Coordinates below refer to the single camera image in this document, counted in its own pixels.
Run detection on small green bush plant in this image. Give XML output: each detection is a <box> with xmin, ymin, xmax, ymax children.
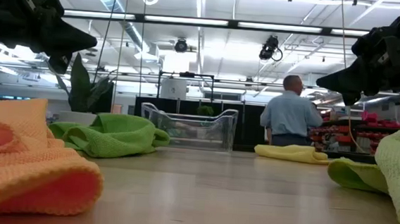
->
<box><xmin>196</xmin><ymin>104</ymin><xmax>215</xmax><ymax>116</ymax></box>

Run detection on clear plastic bin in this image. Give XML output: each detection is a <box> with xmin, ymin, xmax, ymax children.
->
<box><xmin>138</xmin><ymin>101</ymin><xmax>239</xmax><ymax>153</ymax></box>

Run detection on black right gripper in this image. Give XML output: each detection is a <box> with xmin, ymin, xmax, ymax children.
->
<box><xmin>315</xmin><ymin>2</ymin><xmax>400</xmax><ymax>110</ymax></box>

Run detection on orange microfiber towel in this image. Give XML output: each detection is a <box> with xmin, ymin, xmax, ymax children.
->
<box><xmin>0</xmin><ymin>94</ymin><xmax>110</xmax><ymax>224</ymax></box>

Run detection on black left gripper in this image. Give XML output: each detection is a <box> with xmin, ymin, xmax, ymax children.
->
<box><xmin>0</xmin><ymin>0</ymin><xmax>101</xmax><ymax>77</ymax></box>

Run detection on yellow microfiber towel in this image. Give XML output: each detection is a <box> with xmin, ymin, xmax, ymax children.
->
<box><xmin>252</xmin><ymin>141</ymin><xmax>331</xmax><ymax>166</ymax></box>

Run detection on green microfiber towel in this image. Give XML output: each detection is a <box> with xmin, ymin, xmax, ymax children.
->
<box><xmin>46</xmin><ymin>108</ymin><xmax>172</xmax><ymax>163</ymax></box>

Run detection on storage shelf with red bins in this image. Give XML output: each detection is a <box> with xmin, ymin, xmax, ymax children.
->
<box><xmin>308</xmin><ymin>106</ymin><xmax>400</xmax><ymax>158</ymax></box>

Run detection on person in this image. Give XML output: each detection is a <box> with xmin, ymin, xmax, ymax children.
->
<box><xmin>258</xmin><ymin>72</ymin><xmax>327</xmax><ymax>149</ymax></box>

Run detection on thin grey hanging cable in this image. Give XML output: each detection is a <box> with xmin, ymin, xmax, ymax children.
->
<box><xmin>336</xmin><ymin>0</ymin><xmax>353</xmax><ymax>70</ymax></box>

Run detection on orange cable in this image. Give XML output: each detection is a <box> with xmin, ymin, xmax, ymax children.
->
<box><xmin>344</xmin><ymin>106</ymin><xmax>369</xmax><ymax>153</ymax></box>

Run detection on black hanging cable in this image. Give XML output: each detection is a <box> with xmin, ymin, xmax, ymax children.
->
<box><xmin>94</xmin><ymin>0</ymin><xmax>121</xmax><ymax>82</ymax></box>

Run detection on green snake plant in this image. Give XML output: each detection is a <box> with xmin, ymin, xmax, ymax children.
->
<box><xmin>43</xmin><ymin>50</ymin><xmax>118</xmax><ymax>116</ymax></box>

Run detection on black ceiling-mounted camera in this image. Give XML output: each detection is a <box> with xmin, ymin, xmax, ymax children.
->
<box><xmin>174</xmin><ymin>37</ymin><xmax>189</xmax><ymax>54</ymax></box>
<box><xmin>259</xmin><ymin>34</ymin><xmax>285</xmax><ymax>62</ymax></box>

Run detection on white plant pot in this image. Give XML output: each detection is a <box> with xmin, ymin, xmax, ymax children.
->
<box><xmin>56</xmin><ymin>110</ymin><xmax>98</xmax><ymax>127</ymax></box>

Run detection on white box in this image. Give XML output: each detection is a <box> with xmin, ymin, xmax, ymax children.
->
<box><xmin>160</xmin><ymin>77</ymin><xmax>188</xmax><ymax>101</ymax></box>

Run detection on overhead light bar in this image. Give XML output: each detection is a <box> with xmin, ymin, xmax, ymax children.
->
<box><xmin>61</xmin><ymin>8</ymin><xmax>373</xmax><ymax>39</ymax></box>

